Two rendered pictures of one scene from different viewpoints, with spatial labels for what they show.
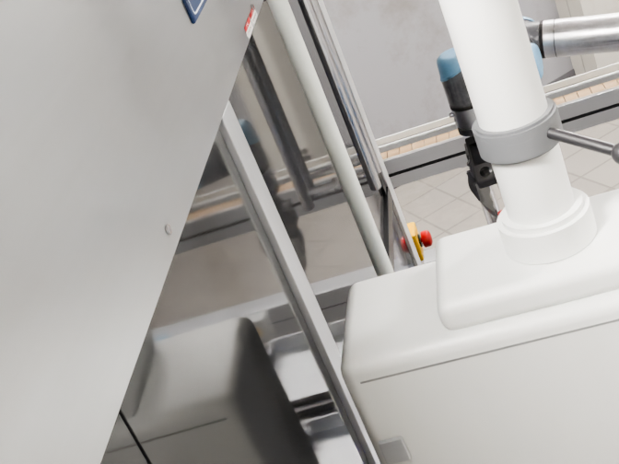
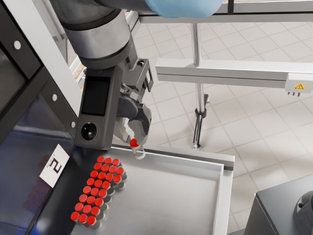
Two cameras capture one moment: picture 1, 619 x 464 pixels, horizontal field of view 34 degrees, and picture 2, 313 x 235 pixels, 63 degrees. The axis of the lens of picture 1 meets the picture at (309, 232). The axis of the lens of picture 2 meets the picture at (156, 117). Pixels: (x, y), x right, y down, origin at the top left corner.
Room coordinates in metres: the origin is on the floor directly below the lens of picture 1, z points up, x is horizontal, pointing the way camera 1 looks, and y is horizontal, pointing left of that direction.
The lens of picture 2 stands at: (1.60, -0.50, 1.51)
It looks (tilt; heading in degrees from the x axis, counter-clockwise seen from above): 49 degrees down; 13
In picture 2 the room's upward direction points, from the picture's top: 15 degrees counter-clockwise
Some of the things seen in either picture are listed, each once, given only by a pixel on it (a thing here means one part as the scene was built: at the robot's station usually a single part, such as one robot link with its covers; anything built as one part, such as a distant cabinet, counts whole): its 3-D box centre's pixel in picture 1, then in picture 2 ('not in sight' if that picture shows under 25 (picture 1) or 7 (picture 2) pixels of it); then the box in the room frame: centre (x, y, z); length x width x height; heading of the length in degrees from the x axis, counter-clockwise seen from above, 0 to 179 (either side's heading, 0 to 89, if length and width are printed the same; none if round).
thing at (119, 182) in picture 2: not in sight; (119, 182); (1.89, -0.29, 0.90); 0.02 x 0.02 x 0.05
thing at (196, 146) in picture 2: not in sight; (201, 116); (2.78, -0.54, 0.07); 0.50 x 0.08 x 0.14; 166
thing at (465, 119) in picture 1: (470, 113); (95, 30); (1.88, -0.39, 1.35); 0.08 x 0.08 x 0.05
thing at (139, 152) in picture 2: not in sight; (137, 149); (1.87, -0.38, 1.10); 0.02 x 0.02 x 0.04
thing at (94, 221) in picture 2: not in sight; (106, 192); (1.87, -0.26, 0.90); 0.18 x 0.02 x 0.05; 165
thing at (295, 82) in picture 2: not in sight; (299, 83); (2.59, -1.04, 0.50); 0.12 x 0.05 x 0.09; 76
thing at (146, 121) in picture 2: not in sight; (135, 115); (1.86, -0.41, 1.21); 0.05 x 0.02 x 0.09; 76
